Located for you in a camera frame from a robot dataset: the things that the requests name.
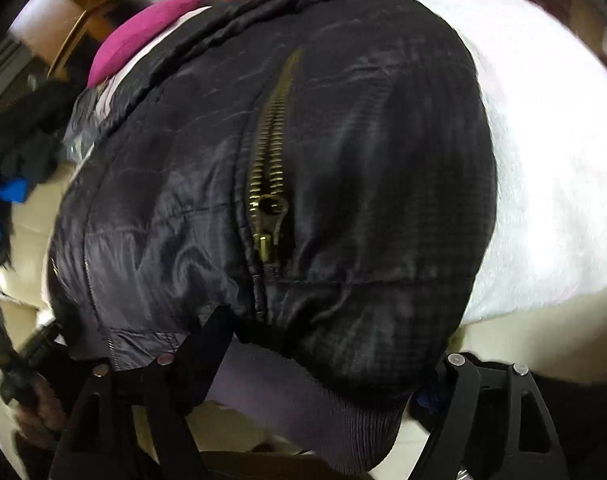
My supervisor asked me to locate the magenta pillow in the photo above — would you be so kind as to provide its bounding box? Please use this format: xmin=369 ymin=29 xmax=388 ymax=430
xmin=87 ymin=0 xmax=202 ymax=88

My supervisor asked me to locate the brown wooden wardrobe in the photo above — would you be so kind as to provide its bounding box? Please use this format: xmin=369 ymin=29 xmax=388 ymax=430
xmin=10 ymin=0 xmax=128 ymax=80

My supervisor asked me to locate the black clothes pile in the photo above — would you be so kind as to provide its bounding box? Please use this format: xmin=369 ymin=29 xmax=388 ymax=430
xmin=0 ymin=79 xmax=80 ymax=269

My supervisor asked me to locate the black quilted jacket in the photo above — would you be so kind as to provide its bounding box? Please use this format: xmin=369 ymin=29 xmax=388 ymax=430
xmin=48 ymin=0 xmax=497 ymax=474

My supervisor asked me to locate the person's left hand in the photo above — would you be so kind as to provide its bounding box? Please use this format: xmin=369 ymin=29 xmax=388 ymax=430
xmin=15 ymin=375 xmax=66 ymax=450

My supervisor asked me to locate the white embossed bedspread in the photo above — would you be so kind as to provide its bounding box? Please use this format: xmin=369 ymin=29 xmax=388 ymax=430
xmin=416 ymin=0 xmax=607 ymax=325

